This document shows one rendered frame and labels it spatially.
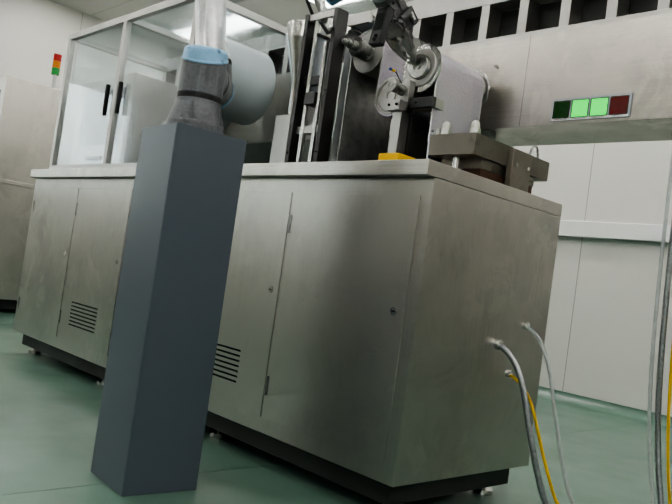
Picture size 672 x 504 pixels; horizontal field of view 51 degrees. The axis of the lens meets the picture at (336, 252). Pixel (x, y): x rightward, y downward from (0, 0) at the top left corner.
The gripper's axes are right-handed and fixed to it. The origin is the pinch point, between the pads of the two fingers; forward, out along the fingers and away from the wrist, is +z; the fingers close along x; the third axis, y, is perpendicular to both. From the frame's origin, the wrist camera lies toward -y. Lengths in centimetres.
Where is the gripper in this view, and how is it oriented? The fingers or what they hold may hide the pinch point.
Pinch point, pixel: (409, 61)
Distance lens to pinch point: 224.0
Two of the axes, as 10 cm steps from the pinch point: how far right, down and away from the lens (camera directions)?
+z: 4.6, 7.3, 5.1
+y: 5.6, -6.8, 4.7
